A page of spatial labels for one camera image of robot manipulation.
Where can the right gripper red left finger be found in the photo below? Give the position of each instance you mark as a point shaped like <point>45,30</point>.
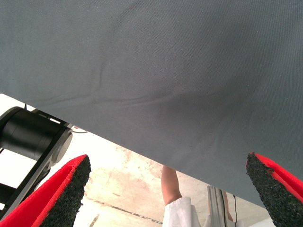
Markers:
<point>35,201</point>

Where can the bare person forearm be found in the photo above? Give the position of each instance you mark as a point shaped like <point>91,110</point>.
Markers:
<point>170,184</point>

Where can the white shirt sleeve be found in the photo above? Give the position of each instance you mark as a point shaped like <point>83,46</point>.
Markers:
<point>180,212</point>

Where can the black cylinder robot frame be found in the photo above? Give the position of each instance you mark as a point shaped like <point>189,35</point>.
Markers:
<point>28,134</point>

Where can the dark grey table cloth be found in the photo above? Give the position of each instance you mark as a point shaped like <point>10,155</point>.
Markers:
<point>151,59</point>

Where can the aluminium profile leg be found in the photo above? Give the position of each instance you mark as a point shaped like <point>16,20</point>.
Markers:
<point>214,203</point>

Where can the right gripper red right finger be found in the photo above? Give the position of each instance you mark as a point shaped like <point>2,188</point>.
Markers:
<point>284,191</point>

